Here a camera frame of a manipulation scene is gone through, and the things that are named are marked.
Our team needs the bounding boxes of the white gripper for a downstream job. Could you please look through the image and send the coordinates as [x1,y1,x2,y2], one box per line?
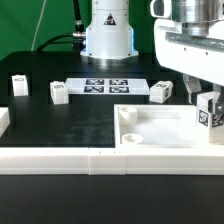
[150,0,224,115]

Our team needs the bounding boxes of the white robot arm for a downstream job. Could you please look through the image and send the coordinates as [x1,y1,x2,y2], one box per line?
[81,0,224,115]

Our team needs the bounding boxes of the white cable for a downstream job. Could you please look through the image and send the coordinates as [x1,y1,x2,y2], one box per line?
[30,0,48,52]

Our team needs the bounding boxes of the white U-shaped obstacle fence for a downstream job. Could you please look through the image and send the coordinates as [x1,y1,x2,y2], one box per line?
[0,107,224,176]

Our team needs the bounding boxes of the black cable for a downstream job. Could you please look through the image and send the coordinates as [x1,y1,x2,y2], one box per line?
[35,0,88,52]

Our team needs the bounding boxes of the white square tabletop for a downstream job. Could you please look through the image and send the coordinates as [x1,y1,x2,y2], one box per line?
[114,105,219,148]

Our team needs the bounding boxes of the white marker base plate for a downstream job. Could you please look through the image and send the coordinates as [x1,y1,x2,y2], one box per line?
[65,78,149,95]

